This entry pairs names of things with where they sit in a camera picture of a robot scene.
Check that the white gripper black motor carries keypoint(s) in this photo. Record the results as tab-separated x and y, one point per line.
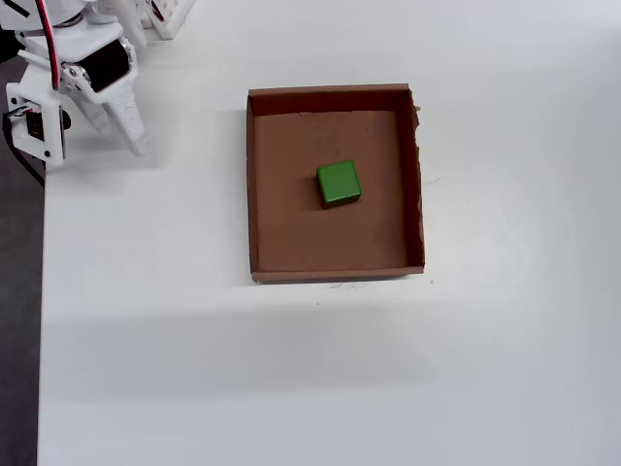
108	68

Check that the green cube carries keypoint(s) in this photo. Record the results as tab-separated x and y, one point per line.
338	182

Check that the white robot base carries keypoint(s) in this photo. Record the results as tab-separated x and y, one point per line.
170	17

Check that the brown cardboard box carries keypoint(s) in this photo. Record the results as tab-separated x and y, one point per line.
330	242

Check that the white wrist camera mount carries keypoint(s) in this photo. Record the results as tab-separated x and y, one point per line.
41	141

